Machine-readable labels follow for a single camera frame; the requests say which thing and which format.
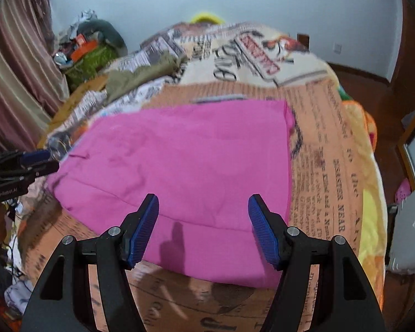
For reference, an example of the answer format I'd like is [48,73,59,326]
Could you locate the pink pants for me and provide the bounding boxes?
[47,100,295,289]

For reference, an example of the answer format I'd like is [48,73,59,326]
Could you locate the striped pink curtain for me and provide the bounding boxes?
[0,0,69,153]

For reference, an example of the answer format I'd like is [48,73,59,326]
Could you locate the wooden lap tray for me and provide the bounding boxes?
[37,74,108,148]

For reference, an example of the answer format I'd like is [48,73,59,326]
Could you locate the olive green folded pants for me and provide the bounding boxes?
[105,51,187,106]

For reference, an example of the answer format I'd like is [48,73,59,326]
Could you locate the newspaper print bed blanket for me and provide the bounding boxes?
[18,22,386,331]

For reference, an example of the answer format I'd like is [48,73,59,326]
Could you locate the orange box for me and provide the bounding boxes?
[71,40,99,62]

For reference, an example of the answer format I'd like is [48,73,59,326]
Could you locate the grey plush pillow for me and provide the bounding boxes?
[77,19,128,57]

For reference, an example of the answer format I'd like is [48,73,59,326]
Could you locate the yellow foam tube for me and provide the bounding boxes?
[190,11,225,25]

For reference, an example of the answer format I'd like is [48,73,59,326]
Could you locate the wall socket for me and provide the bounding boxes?
[333,43,342,54]

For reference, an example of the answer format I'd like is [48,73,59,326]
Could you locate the wooden bed post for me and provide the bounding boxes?
[297,33,310,49]

